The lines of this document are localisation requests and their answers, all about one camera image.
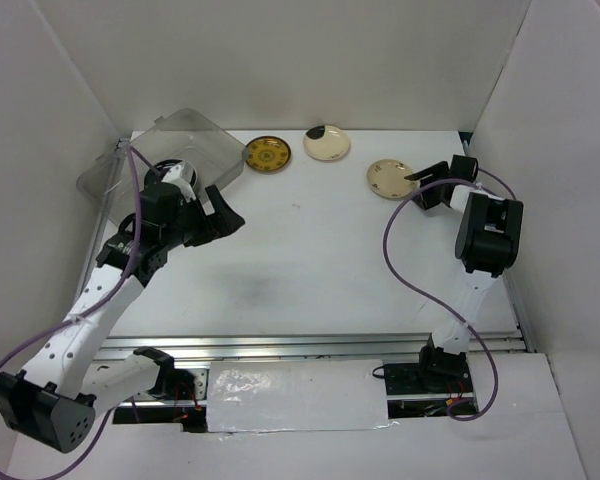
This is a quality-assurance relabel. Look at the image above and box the clear plastic bin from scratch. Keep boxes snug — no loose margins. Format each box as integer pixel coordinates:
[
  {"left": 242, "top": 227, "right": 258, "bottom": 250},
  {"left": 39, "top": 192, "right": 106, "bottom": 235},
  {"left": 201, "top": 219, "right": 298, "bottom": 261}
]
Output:
[{"left": 77, "top": 108, "right": 246, "bottom": 225}]

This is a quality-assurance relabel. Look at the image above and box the yellow patterned plate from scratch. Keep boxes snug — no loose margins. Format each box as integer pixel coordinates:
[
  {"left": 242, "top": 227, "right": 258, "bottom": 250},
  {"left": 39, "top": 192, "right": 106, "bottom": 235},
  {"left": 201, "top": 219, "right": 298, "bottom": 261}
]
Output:
[{"left": 245, "top": 136, "right": 292, "bottom": 174}]

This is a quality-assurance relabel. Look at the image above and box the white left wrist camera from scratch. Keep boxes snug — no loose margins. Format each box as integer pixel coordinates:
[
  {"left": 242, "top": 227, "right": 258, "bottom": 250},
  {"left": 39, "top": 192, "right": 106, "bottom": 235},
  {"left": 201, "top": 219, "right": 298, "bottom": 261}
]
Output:
[{"left": 161, "top": 161, "right": 198, "bottom": 202}]

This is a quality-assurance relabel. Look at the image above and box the cream plate with brown motifs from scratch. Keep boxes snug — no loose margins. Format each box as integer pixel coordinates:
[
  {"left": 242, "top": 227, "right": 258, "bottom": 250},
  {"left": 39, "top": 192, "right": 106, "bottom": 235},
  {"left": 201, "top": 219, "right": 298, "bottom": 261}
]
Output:
[{"left": 366, "top": 159, "right": 419, "bottom": 200}]

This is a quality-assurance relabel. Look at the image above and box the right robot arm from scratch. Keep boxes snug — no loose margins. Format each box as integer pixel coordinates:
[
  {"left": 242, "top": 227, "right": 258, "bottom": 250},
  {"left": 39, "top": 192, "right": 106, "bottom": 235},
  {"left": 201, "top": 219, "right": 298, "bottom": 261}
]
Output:
[{"left": 405, "top": 155, "right": 524, "bottom": 392}]

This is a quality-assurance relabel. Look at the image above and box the cream plate with black patch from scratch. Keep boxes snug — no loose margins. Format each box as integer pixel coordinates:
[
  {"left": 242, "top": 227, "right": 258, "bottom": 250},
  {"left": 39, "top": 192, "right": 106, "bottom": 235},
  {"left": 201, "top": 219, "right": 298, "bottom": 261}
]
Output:
[{"left": 303, "top": 125, "right": 351, "bottom": 162}]

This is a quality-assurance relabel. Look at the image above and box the white cover panel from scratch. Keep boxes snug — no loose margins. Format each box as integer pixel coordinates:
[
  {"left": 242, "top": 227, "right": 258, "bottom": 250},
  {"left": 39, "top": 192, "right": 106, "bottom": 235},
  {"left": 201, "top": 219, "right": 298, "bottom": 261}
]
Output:
[{"left": 206, "top": 360, "right": 389, "bottom": 433}]

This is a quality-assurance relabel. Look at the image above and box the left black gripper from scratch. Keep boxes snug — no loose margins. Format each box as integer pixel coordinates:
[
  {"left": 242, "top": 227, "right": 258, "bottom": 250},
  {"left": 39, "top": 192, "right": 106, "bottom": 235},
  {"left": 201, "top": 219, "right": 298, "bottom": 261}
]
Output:
[{"left": 161, "top": 184, "right": 244, "bottom": 250}]

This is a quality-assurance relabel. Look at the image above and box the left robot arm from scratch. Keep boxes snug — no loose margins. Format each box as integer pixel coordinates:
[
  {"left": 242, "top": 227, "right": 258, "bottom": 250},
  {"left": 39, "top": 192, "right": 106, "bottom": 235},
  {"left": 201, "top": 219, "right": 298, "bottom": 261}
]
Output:
[{"left": 0, "top": 182, "right": 245, "bottom": 453}]

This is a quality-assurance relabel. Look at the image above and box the black glossy plate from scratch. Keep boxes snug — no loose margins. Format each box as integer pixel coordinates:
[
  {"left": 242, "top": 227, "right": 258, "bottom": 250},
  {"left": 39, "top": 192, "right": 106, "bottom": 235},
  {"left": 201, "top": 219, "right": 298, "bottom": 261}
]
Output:
[{"left": 143, "top": 159, "right": 198, "bottom": 190}]

